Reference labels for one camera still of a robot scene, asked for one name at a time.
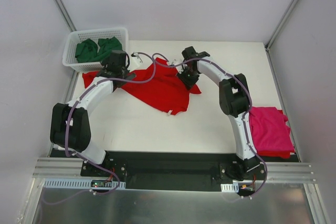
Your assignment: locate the red t shirt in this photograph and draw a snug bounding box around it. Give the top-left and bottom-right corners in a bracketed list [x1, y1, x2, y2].
[85, 58, 201, 115]
[258, 110, 296, 159]

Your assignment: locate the white plastic basket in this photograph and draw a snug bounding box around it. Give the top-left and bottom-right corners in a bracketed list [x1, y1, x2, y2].
[62, 28, 129, 72]

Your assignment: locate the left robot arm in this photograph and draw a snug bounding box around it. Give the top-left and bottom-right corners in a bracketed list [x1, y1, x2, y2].
[50, 50, 135, 176]

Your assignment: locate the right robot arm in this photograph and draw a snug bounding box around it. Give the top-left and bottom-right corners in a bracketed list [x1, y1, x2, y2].
[177, 46, 261, 181]

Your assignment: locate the green t shirt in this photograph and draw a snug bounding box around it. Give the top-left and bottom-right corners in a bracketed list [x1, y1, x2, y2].
[75, 37, 122, 63]

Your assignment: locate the folded pink t shirt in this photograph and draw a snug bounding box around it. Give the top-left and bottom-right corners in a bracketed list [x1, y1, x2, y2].
[249, 107, 280, 155]

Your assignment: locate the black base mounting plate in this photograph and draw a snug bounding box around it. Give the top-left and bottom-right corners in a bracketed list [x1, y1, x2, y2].
[51, 150, 267, 190]

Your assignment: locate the folded red t shirt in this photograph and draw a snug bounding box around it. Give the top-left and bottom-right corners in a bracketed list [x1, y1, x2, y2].
[258, 110, 296, 159]

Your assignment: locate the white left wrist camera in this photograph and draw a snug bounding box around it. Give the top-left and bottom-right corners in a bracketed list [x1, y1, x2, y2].
[130, 52, 143, 71]

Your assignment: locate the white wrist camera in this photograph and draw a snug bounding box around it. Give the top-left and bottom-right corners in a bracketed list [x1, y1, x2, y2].
[167, 60, 183, 68]
[130, 52, 143, 71]

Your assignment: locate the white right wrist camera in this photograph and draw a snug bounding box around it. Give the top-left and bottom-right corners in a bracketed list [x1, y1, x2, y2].
[167, 60, 183, 68]

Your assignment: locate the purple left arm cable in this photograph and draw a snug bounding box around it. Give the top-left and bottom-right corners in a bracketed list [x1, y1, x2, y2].
[41, 52, 169, 205]

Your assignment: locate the right white cable duct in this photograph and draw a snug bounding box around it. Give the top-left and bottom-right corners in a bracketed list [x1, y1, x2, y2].
[220, 183, 239, 193]

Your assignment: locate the white cable duct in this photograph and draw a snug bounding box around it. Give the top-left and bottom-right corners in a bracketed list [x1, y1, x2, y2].
[44, 178, 126, 190]
[220, 183, 239, 193]

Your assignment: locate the left white cable duct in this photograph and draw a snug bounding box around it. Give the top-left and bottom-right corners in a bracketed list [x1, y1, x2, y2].
[44, 178, 126, 190]

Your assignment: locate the aluminium front rail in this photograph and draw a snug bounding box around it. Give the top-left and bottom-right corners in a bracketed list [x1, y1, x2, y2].
[33, 150, 317, 184]

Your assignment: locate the right aluminium frame post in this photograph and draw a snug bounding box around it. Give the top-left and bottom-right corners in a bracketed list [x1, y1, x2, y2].
[265, 0, 300, 52]

